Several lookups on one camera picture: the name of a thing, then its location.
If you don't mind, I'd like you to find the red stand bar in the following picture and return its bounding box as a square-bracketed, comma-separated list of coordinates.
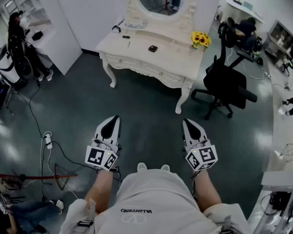
[0, 172, 78, 180]

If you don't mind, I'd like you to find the white wet wipes pack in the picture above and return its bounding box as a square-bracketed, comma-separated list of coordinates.
[125, 19, 149, 29]

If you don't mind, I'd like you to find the white round table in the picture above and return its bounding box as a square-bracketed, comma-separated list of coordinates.
[225, 0, 266, 24]

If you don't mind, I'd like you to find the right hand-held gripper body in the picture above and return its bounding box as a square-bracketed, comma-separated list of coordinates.
[185, 140, 219, 172]

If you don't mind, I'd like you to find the white ornate dressing table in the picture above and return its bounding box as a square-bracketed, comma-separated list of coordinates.
[95, 18, 206, 115]

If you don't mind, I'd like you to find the white equipment rack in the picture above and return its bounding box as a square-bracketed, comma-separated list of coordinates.
[249, 171, 293, 234]

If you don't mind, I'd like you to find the grey glass cabinet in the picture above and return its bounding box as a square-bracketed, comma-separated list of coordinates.
[263, 19, 293, 65]

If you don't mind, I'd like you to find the white cart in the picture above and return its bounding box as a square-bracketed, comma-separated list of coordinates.
[0, 44, 21, 84]

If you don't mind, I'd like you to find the person's left forearm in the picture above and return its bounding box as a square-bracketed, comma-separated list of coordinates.
[84, 169, 116, 214]

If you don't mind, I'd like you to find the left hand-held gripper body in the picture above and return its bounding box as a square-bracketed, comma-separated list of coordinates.
[84, 137, 122, 172]

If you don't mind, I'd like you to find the person's white shirt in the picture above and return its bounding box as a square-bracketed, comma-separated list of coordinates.
[60, 168, 251, 234]

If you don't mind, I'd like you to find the black office chair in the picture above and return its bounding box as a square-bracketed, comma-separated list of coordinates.
[190, 17, 259, 121]

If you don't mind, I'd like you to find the person's right forearm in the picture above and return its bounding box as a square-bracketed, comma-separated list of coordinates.
[194, 171, 223, 214]

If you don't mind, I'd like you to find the yellow sunflower bouquet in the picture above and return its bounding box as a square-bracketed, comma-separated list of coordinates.
[190, 31, 212, 49]

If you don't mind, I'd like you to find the black floor cable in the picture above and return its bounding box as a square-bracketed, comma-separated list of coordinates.
[28, 80, 100, 173]

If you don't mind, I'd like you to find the white desk drawer with knob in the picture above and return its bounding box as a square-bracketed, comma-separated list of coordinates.
[105, 53, 142, 70]
[139, 60, 187, 83]

